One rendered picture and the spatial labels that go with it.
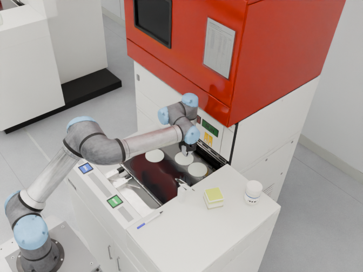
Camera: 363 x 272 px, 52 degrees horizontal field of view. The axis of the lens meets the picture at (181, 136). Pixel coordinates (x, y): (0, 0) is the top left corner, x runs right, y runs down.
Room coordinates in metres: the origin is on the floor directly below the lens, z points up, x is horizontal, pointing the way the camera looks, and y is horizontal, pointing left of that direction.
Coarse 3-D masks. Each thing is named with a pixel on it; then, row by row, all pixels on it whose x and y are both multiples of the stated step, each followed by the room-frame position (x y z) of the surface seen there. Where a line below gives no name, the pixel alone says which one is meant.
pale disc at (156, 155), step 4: (148, 152) 1.41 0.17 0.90; (152, 152) 1.41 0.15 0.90; (156, 152) 1.42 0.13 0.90; (160, 152) 1.42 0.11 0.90; (148, 156) 1.38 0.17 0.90; (152, 156) 1.39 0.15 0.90; (156, 156) 1.39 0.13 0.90; (160, 156) 1.39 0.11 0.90; (152, 160) 1.35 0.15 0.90; (156, 160) 1.36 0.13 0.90; (160, 160) 1.36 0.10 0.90
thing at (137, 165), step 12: (144, 156) 1.38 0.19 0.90; (168, 156) 1.39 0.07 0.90; (132, 168) 1.29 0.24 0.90; (144, 168) 1.29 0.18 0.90; (156, 168) 1.30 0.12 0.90; (168, 168) 1.30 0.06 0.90; (180, 168) 1.31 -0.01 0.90; (144, 180) 1.21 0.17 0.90; (156, 180) 1.22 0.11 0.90; (168, 180) 1.22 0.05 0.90; (192, 180) 1.23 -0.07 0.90; (156, 192) 1.14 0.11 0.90; (168, 192) 1.15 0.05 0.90
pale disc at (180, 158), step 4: (180, 152) 1.43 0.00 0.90; (176, 156) 1.40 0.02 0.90; (180, 156) 1.40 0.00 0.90; (184, 156) 1.40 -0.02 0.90; (188, 156) 1.40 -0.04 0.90; (192, 156) 1.40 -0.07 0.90; (176, 160) 1.36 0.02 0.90; (180, 160) 1.37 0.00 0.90; (184, 160) 1.37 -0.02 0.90; (188, 160) 1.37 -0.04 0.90; (192, 160) 1.37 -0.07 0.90; (180, 164) 1.34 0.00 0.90; (184, 164) 1.34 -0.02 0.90; (188, 164) 1.34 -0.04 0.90
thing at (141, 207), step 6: (126, 186) 1.19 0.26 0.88; (120, 192) 1.15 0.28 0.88; (126, 192) 1.15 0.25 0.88; (132, 192) 1.15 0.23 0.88; (126, 198) 1.11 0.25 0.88; (132, 198) 1.11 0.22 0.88; (138, 198) 1.12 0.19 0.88; (132, 204) 1.08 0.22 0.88; (138, 204) 1.08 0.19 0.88; (144, 204) 1.08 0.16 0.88; (138, 210) 1.04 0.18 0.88; (144, 210) 1.04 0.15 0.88
